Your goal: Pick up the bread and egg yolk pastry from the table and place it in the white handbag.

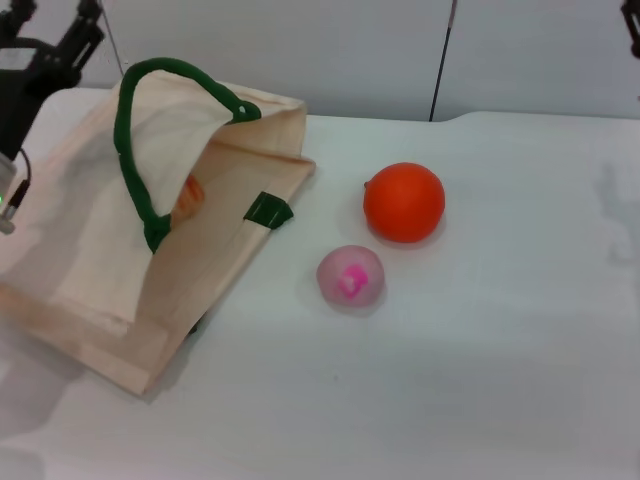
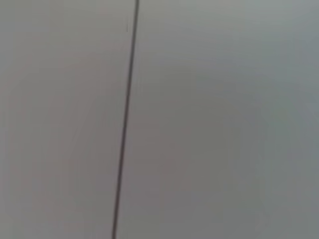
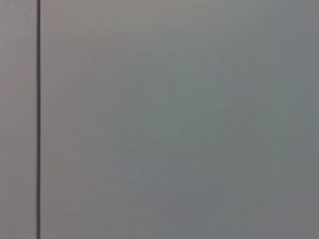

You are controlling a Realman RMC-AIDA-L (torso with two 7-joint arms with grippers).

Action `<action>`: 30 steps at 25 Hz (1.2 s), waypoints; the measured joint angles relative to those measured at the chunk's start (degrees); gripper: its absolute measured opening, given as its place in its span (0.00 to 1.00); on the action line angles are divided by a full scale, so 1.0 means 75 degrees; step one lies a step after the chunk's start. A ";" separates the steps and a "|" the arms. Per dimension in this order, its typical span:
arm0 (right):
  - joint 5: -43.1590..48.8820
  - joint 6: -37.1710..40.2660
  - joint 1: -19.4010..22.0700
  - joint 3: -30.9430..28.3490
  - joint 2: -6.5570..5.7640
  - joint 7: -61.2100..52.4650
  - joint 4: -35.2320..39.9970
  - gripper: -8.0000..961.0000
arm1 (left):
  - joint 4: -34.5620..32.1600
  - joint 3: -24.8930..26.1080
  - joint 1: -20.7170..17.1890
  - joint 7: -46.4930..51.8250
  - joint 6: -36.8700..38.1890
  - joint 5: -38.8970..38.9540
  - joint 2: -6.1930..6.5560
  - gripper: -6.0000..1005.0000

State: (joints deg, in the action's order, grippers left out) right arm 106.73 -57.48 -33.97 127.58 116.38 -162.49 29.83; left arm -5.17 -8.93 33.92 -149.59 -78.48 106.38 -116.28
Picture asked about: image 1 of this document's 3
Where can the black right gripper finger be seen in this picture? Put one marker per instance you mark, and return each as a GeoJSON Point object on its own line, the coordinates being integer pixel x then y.
{"type": "Point", "coordinates": [632, 25]}

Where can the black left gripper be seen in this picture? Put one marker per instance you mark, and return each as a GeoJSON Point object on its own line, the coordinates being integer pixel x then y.
{"type": "Point", "coordinates": [30, 90]}

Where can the orange striped bread loaf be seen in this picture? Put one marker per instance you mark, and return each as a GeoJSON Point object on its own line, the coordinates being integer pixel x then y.
{"type": "Point", "coordinates": [190, 197]}

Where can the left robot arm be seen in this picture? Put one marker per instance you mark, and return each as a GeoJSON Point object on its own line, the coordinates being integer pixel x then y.
{"type": "Point", "coordinates": [6, 200]}

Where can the orange toy fruit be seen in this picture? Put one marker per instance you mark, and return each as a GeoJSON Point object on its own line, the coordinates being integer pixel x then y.
{"type": "Point", "coordinates": [404, 202]}

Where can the pink peach bun toy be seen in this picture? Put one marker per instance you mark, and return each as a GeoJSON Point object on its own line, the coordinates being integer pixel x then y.
{"type": "Point", "coordinates": [351, 280]}

